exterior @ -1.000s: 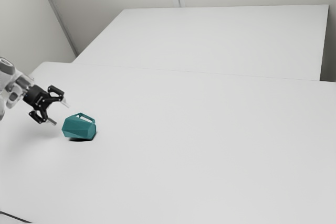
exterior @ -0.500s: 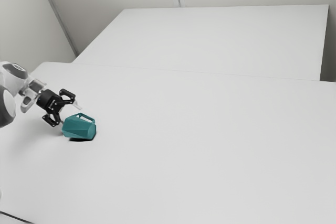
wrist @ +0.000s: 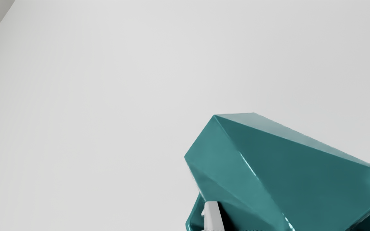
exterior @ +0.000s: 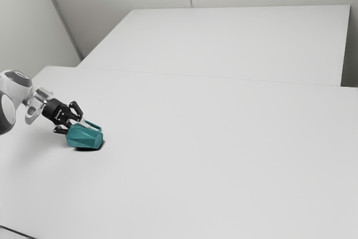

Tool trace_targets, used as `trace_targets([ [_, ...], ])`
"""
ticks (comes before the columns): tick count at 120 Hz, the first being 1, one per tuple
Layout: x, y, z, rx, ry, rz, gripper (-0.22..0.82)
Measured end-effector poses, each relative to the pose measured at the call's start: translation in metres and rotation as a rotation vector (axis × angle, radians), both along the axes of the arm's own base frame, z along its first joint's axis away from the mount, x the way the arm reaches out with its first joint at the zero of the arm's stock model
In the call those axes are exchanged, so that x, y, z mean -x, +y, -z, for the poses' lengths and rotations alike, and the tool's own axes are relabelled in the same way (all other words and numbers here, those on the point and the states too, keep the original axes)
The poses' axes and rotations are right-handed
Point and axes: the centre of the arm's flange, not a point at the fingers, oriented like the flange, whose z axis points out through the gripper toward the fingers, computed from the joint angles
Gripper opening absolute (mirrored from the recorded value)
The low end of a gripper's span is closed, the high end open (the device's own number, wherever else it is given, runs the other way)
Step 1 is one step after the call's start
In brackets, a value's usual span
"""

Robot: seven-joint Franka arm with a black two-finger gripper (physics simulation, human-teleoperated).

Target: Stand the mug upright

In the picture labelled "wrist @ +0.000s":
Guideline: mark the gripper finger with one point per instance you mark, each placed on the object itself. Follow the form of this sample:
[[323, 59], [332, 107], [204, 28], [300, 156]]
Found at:
[[212, 216]]

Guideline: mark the teal faceted mug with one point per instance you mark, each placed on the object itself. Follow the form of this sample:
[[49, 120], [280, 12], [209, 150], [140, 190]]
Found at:
[[278, 166]]

